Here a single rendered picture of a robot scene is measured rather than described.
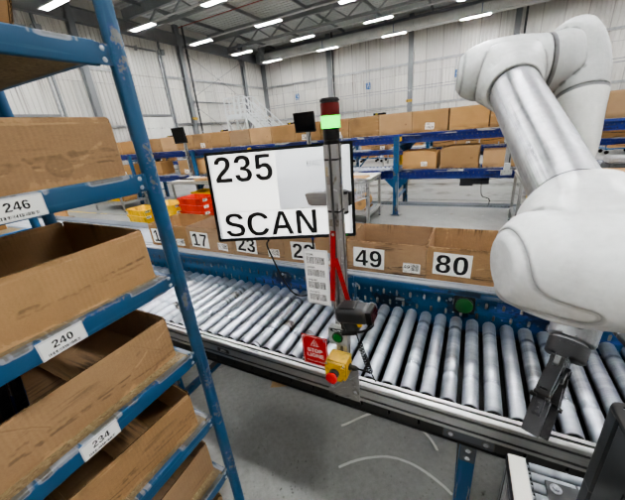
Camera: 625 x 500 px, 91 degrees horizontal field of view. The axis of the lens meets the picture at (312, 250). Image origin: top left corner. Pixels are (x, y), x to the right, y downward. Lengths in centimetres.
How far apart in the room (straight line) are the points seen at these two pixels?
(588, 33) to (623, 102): 512
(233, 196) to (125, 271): 51
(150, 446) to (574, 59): 126
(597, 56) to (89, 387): 123
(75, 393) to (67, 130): 43
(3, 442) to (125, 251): 32
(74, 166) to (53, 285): 19
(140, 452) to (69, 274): 40
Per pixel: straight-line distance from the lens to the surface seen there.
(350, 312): 93
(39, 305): 62
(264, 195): 104
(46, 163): 60
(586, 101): 98
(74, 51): 63
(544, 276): 46
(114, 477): 82
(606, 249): 47
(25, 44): 60
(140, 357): 74
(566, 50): 100
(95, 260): 64
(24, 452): 70
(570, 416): 127
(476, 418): 116
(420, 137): 592
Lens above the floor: 159
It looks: 21 degrees down
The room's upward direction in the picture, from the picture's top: 5 degrees counter-clockwise
